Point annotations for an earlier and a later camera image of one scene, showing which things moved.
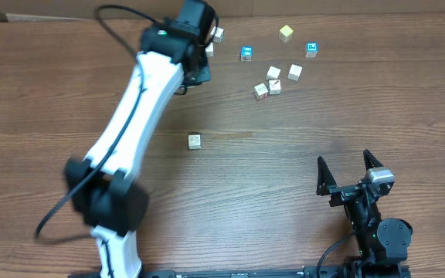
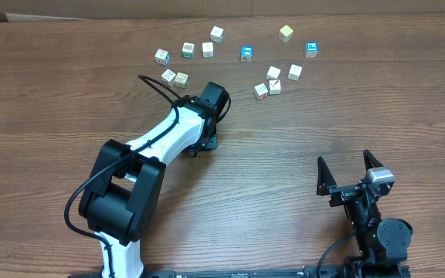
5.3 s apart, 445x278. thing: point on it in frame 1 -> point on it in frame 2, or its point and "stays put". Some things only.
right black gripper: [348, 190] stays put
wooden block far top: [219, 34] stays put
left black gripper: [202, 73] -> [208, 143]
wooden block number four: [274, 86] stays put
